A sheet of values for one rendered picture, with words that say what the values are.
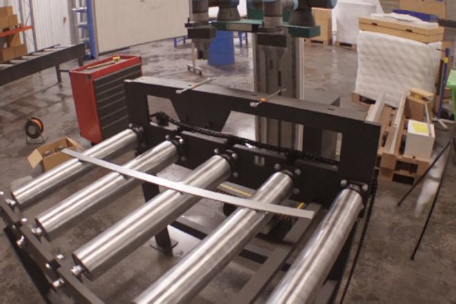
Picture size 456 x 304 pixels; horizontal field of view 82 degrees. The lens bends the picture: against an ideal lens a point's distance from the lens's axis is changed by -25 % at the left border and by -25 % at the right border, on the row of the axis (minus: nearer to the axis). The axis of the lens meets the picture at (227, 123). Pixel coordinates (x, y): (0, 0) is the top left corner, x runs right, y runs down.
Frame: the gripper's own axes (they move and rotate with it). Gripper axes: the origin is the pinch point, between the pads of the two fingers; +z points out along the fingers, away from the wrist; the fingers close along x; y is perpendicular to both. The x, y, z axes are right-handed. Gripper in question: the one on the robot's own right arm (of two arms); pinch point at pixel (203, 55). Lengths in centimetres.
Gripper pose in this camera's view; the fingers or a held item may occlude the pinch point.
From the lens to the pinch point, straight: 156.4
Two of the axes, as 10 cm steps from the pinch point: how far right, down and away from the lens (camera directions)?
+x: -8.3, -1.8, 5.3
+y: 5.6, -3.5, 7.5
